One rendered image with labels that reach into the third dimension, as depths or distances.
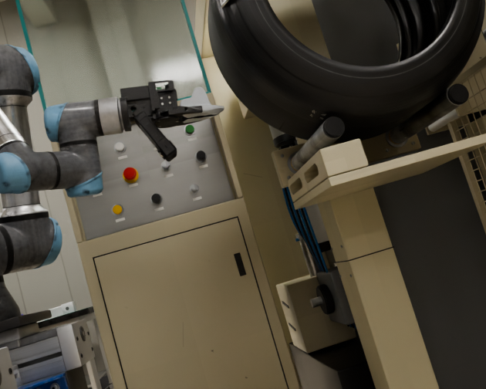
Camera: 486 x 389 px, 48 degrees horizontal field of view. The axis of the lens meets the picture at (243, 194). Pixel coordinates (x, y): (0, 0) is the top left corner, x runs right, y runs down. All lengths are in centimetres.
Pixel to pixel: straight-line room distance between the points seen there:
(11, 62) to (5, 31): 430
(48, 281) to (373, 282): 393
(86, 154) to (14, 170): 16
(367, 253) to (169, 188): 71
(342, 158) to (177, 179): 85
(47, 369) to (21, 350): 7
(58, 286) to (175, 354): 339
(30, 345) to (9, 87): 58
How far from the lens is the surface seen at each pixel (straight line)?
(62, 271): 508
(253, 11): 114
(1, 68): 140
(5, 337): 127
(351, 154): 112
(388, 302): 151
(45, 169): 110
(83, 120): 116
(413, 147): 156
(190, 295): 177
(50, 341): 124
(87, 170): 115
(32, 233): 137
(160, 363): 178
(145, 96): 118
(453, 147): 121
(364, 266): 149
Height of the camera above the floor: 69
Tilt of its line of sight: 7 degrees up
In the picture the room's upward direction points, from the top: 17 degrees counter-clockwise
